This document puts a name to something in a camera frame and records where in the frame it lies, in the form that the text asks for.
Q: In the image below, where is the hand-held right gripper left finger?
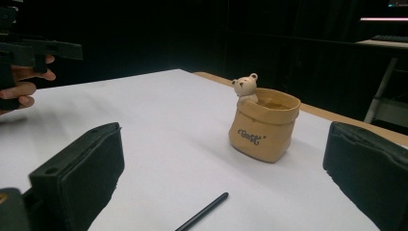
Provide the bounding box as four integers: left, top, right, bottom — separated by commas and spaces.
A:
21, 121, 126, 231

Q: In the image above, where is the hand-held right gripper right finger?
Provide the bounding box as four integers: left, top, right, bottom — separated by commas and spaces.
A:
321, 120, 408, 231

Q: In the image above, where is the tan bear pen holder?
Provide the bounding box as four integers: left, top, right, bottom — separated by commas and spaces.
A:
228, 72, 302, 164

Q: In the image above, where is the black pen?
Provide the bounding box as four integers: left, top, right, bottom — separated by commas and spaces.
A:
174, 192, 230, 231

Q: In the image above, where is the white table sheet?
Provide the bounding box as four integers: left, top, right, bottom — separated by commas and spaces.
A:
0, 68, 408, 231

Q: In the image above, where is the black keyboard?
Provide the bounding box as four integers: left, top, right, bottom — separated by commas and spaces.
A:
370, 34, 408, 43

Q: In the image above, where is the white metal desk frame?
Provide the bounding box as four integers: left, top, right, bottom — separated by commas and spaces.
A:
364, 57, 408, 125

